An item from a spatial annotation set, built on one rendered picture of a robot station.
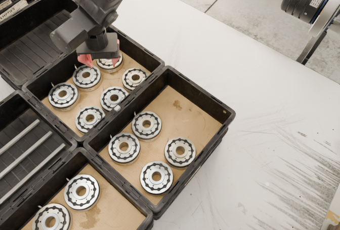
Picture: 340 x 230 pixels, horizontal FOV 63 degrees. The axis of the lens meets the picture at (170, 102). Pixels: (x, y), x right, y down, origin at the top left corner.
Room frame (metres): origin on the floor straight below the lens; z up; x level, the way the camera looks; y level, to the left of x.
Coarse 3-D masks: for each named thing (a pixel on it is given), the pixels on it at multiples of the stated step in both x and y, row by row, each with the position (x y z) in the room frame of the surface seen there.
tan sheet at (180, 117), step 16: (160, 96) 0.52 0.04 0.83; (176, 96) 0.53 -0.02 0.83; (160, 112) 0.46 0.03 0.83; (176, 112) 0.46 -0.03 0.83; (192, 112) 0.46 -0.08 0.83; (128, 128) 0.38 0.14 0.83; (176, 128) 0.40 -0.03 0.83; (192, 128) 0.40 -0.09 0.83; (208, 128) 0.41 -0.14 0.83; (144, 144) 0.33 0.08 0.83; (160, 144) 0.33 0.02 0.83; (144, 160) 0.28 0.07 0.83; (160, 160) 0.28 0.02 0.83; (128, 176) 0.22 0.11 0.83; (176, 176) 0.23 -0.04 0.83; (144, 192) 0.18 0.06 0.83
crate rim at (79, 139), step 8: (120, 32) 0.73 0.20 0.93; (128, 40) 0.70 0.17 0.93; (144, 48) 0.66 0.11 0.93; (64, 56) 0.60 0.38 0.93; (152, 56) 0.63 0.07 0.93; (56, 64) 0.56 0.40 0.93; (160, 64) 0.59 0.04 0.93; (40, 72) 0.52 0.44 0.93; (152, 72) 0.56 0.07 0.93; (32, 80) 0.49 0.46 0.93; (144, 80) 0.52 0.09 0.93; (24, 88) 0.46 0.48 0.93; (136, 88) 0.49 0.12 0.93; (32, 96) 0.43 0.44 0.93; (40, 104) 0.40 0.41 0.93; (120, 104) 0.42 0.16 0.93; (48, 112) 0.37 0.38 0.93; (112, 112) 0.39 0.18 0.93; (56, 120) 0.35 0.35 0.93; (104, 120) 0.37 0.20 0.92; (64, 128) 0.33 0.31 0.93; (96, 128) 0.33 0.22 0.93; (72, 136) 0.30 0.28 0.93; (88, 136) 0.31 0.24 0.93
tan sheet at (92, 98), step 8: (128, 56) 0.70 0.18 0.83; (96, 64) 0.65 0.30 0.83; (128, 64) 0.66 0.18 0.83; (136, 64) 0.66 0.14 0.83; (104, 72) 0.61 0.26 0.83; (120, 72) 0.62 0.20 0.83; (72, 80) 0.57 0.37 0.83; (104, 80) 0.58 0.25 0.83; (112, 80) 0.58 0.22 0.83; (120, 80) 0.58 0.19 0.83; (136, 80) 0.59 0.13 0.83; (104, 88) 0.54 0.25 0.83; (48, 96) 0.49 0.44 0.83; (64, 96) 0.49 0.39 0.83; (80, 96) 0.50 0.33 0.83; (88, 96) 0.50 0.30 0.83; (96, 96) 0.50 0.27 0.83; (48, 104) 0.45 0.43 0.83; (80, 104) 0.46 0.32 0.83; (88, 104) 0.47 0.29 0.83; (96, 104) 0.47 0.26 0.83; (56, 112) 0.42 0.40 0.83; (64, 112) 0.43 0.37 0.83; (72, 112) 0.43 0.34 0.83; (64, 120) 0.40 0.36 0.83; (72, 120) 0.40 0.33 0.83; (72, 128) 0.37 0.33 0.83; (80, 136) 0.34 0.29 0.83
